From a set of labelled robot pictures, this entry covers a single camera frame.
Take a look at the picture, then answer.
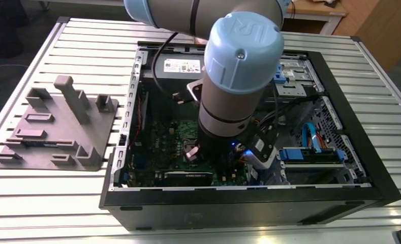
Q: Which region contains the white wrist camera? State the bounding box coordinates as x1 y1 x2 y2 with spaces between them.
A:
242 132 278 170

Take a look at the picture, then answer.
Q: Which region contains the blue flat wire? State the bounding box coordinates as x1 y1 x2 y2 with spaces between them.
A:
301 122 325 155

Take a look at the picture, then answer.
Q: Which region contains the silver disk bay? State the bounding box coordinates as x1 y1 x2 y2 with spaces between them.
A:
261 147 362 186
271 52 326 109

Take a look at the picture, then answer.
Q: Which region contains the green motherboard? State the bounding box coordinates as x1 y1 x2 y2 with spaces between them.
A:
128 118 251 188

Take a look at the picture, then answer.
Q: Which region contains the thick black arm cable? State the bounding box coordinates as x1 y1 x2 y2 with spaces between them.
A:
151 32 185 101

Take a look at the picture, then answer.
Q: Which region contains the red black twisted wire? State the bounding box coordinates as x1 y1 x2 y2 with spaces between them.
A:
132 94 146 143

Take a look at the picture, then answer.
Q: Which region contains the thin black camera cable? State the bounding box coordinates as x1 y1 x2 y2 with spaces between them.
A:
271 63 279 130

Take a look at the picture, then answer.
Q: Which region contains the black office chair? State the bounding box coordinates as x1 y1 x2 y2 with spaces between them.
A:
0 0 30 59

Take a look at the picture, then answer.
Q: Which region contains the black wire bundle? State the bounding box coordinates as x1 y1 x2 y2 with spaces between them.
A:
254 98 324 133

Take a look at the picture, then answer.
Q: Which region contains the RAM stick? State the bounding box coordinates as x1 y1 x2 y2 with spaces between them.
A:
23 140 59 148

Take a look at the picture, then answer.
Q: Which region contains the wooden desk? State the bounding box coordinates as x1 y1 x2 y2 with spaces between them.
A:
285 0 349 35

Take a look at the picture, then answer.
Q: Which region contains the grey power supply unit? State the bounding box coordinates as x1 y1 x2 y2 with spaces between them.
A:
142 53 206 116

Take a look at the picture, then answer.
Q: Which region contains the black graphics card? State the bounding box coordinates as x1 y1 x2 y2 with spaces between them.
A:
155 169 214 188

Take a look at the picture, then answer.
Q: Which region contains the grey wrist bracket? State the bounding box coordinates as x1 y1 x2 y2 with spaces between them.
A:
171 80 205 105

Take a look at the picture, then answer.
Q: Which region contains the grey parts rack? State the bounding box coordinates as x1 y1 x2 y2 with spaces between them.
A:
0 75 120 172

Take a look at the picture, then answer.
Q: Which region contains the CPU socket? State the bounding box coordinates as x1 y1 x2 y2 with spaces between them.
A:
182 138 201 163

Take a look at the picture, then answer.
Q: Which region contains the black PC case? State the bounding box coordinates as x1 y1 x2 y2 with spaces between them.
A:
99 39 401 232

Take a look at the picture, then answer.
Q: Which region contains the wooden cabinet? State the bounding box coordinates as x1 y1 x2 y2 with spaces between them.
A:
332 0 401 73

